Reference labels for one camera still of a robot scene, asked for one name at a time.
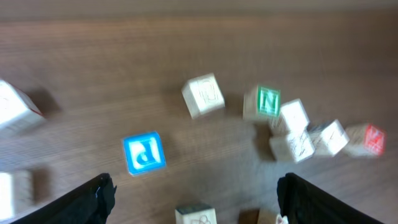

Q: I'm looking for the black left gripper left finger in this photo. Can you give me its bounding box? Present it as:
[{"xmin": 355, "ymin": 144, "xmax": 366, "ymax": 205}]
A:
[{"xmin": 12, "ymin": 173, "xmax": 117, "ymax": 224}]

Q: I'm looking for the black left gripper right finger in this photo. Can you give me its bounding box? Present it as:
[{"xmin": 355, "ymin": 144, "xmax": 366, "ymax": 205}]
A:
[{"xmin": 277, "ymin": 173, "xmax": 382, "ymax": 224}]

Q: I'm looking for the green Z block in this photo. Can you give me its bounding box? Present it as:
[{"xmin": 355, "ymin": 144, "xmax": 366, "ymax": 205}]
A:
[{"xmin": 269, "ymin": 130, "xmax": 315, "ymax": 163}]

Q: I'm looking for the red block with drawing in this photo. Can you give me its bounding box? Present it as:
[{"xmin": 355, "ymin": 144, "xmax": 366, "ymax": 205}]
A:
[{"xmin": 175, "ymin": 203, "xmax": 217, "ymax": 224}]

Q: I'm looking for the red Q block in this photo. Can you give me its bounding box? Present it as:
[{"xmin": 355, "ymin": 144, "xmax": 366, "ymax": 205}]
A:
[{"xmin": 307, "ymin": 119, "xmax": 349, "ymax": 157}]

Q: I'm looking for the blue P block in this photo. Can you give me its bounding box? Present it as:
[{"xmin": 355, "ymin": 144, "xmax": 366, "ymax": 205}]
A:
[{"xmin": 122, "ymin": 131, "xmax": 167, "ymax": 176}]

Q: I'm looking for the green V block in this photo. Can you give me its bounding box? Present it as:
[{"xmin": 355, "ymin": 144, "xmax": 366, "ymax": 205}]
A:
[{"xmin": 1, "ymin": 170, "xmax": 34, "ymax": 221}]

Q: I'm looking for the yellow side block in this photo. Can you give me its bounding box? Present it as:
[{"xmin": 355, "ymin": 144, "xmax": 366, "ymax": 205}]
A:
[{"xmin": 269, "ymin": 98, "xmax": 310, "ymax": 136}]

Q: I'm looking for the red M block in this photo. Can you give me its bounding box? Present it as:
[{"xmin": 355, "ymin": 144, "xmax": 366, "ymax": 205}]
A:
[{"xmin": 343, "ymin": 123, "xmax": 386, "ymax": 157}]

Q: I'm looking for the green N block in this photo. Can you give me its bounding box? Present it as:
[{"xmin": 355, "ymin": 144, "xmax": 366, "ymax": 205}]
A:
[{"xmin": 243, "ymin": 85, "xmax": 281, "ymax": 121}]

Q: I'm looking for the plain white block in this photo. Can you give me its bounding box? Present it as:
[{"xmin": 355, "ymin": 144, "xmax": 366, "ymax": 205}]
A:
[{"xmin": 1, "ymin": 80, "xmax": 45, "ymax": 139}]

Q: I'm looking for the red X block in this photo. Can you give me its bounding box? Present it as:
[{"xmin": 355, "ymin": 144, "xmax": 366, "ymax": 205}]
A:
[{"xmin": 182, "ymin": 73, "xmax": 225, "ymax": 119}]

